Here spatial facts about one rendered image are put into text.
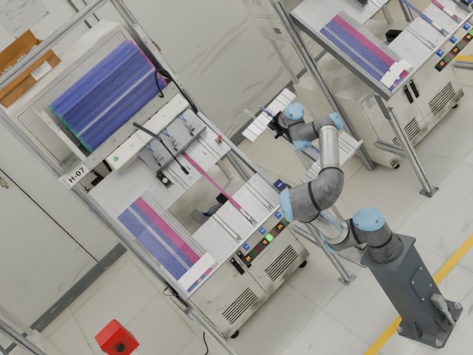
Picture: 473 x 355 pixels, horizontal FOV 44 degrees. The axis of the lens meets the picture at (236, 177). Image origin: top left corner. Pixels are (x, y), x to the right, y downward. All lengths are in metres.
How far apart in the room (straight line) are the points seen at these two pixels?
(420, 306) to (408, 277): 0.18
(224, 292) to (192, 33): 2.16
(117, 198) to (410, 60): 1.67
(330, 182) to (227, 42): 2.82
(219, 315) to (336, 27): 1.70
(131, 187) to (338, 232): 1.07
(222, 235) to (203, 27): 2.24
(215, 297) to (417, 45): 1.74
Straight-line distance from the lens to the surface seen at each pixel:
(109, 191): 2.92
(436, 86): 3.83
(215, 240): 2.81
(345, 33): 3.24
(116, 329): 2.88
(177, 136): 2.88
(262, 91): 4.97
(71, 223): 4.59
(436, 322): 2.89
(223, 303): 3.30
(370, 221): 2.42
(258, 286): 3.38
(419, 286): 2.70
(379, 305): 3.17
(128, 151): 2.87
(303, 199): 2.09
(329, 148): 2.24
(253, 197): 2.85
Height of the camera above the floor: 2.41
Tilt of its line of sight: 32 degrees down
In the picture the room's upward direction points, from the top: 37 degrees counter-clockwise
